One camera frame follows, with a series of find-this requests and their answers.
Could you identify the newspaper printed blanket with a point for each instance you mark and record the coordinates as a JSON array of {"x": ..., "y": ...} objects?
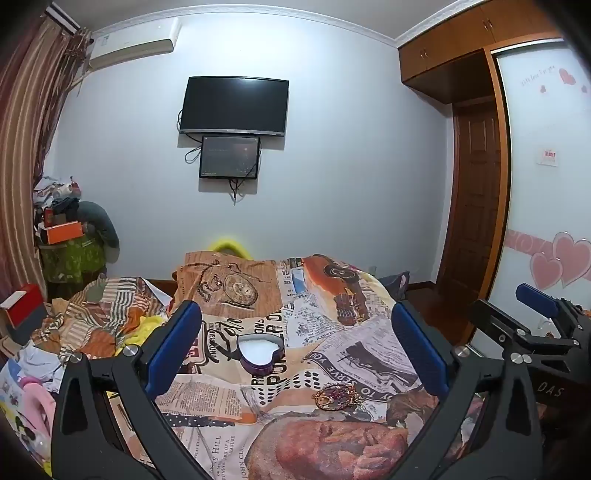
[{"x": 323, "y": 332}]

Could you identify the small black wall monitor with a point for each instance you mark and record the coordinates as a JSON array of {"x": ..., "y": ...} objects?
[{"x": 229, "y": 157}]

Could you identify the white cloth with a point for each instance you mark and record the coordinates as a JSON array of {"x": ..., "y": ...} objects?
[{"x": 41, "y": 364}]

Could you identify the wooden overhead cabinet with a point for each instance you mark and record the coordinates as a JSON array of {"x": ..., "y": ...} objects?
[{"x": 452, "y": 50}]

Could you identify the green patterned cloth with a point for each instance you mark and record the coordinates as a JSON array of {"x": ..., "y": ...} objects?
[{"x": 71, "y": 261}]

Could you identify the wall-mounted black television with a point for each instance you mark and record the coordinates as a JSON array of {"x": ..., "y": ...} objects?
[{"x": 233, "y": 104}]

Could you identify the brown striped curtain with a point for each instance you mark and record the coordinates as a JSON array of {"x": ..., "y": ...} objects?
[{"x": 27, "y": 138}]

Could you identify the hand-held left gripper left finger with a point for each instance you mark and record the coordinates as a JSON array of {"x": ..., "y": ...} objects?
[{"x": 178, "y": 341}]

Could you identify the red box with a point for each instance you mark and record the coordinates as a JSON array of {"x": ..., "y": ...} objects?
[{"x": 23, "y": 307}]

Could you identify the red and white door sticker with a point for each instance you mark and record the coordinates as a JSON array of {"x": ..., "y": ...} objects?
[{"x": 548, "y": 157}]

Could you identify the pink cloth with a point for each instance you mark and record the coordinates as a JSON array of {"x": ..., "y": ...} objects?
[{"x": 39, "y": 406}]

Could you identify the wooden bed frame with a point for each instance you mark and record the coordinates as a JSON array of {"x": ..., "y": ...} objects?
[{"x": 159, "y": 284}]

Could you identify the orange box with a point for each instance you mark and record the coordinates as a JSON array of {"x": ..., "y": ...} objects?
[{"x": 63, "y": 233}]

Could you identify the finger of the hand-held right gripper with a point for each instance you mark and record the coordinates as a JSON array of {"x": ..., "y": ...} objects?
[
  {"x": 538, "y": 300},
  {"x": 501, "y": 318}
]

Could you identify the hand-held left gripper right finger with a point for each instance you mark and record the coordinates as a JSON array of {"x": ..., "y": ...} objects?
[{"x": 420, "y": 350}]

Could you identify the purple heart-shaped jewelry box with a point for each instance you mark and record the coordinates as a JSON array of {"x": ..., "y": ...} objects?
[{"x": 259, "y": 353}]

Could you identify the orange striped quilt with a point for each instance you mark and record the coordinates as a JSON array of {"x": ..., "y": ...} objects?
[{"x": 92, "y": 314}]

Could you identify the pile of clutter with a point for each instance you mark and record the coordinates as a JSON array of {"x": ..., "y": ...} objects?
[{"x": 53, "y": 198}]

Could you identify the yellow cloth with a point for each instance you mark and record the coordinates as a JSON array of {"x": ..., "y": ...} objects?
[{"x": 145, "y": 330}]

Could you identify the white air conditioner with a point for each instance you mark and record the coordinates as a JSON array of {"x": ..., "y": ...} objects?
[{"x": 134, "y": 44}]

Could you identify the dark blue cloth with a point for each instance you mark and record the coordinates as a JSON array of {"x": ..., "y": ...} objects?
[{"x": 396, "y": 280}]

